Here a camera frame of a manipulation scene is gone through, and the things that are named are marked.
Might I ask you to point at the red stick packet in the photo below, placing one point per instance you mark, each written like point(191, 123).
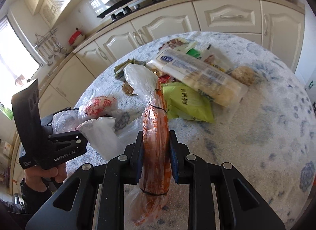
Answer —
point(166, 78)

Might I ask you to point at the orange plastic-wrapped package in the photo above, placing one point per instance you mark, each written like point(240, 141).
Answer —
point(155, 131)

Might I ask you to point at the person's left forearm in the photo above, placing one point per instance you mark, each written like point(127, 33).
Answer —
point(14, 210)

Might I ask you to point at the round brown bun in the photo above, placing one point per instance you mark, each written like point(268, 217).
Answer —
point(243, 75)

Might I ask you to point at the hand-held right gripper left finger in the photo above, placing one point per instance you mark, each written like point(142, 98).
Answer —
point(137, 163)

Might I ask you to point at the window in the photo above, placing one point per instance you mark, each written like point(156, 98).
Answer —
point(14, 54)

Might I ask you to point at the black gas stove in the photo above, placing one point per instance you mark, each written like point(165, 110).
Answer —
point(138, 6)

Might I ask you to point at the green snack packet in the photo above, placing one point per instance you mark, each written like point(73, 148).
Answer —
point(187, 104)

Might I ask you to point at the red-printed white wrapper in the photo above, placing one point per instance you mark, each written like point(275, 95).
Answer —
point(98, 106)

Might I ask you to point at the brown and cream packet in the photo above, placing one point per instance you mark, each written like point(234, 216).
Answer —
point(176, 43)

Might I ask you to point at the small bright green packet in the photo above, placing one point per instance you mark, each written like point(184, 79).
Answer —
point(193, 52)

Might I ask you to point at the clear plastic bag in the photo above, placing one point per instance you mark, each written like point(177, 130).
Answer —
point(98, 133)

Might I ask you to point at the brown biscuit piece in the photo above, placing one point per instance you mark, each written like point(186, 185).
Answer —
point(128, 88)

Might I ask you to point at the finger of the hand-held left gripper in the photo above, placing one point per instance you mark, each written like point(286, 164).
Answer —
point(47, 125)
point(65, 139)

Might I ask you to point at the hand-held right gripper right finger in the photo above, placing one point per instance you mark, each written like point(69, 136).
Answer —
point(173, 163)

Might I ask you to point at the small dark green wrapper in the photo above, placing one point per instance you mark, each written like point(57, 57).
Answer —
point(121, 70)

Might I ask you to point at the blue floral tablecloth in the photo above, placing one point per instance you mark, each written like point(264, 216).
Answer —
point(246, 133)

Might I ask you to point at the person's left hand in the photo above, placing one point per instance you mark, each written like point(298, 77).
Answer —
point(34, 178)

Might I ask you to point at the hanging utensil rack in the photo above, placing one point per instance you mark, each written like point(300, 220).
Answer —
point(47, 47)

